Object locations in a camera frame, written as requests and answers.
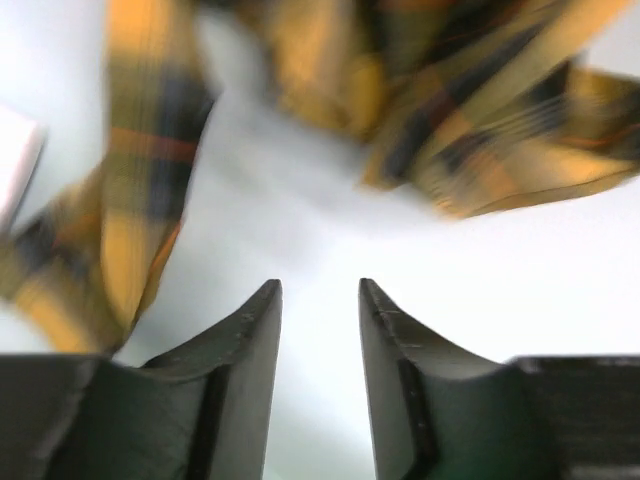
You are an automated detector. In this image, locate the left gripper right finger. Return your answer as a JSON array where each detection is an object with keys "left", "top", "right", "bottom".
[{"left": 359, "top": 279, "right": 639, "bottom": 479}]

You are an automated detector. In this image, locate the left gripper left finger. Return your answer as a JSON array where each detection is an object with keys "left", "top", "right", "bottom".
[{"left": 1, "top": 279, "right": 282, "bottom": 479}]

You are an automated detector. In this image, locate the yellow plaid long sleeve shirt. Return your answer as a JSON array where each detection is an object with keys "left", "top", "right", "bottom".
[{"left": 1, "top": 1, "right": 639, "bottom": 354}]

